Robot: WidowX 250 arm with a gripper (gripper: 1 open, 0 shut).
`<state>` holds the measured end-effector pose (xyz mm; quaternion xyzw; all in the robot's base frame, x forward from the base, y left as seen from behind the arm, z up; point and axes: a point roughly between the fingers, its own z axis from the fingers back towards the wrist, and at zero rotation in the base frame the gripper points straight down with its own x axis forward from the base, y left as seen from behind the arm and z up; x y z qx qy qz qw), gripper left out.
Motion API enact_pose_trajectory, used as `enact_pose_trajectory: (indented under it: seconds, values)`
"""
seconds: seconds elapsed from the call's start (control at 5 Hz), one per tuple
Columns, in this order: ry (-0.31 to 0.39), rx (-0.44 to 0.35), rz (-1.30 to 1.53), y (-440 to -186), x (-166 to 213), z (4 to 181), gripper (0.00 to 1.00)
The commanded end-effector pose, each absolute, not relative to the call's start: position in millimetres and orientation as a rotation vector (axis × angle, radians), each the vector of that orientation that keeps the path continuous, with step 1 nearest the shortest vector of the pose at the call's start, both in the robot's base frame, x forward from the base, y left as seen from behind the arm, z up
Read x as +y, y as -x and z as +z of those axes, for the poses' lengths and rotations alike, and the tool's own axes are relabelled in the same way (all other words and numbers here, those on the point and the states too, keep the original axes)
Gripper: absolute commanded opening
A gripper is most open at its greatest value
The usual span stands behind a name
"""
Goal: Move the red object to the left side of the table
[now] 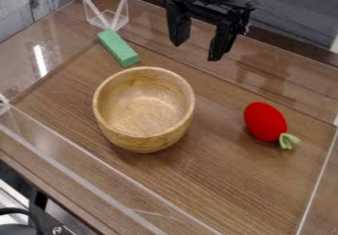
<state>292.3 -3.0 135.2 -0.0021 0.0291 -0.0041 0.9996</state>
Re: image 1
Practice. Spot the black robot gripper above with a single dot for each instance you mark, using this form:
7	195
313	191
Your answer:
231	11

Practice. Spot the red plush strawberry toy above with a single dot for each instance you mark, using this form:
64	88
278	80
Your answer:
267	125

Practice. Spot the green rectangular block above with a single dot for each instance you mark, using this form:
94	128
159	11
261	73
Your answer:
123	53

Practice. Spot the light wooden bowl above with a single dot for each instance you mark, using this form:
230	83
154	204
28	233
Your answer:
143	106

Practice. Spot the clear acrylic corner bracket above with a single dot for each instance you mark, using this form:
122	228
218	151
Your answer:
107	20

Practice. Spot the clear acrylic tray wall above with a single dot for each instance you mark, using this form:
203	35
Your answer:
222	182

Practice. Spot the black table leg frame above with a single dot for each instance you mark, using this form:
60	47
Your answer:
50	225

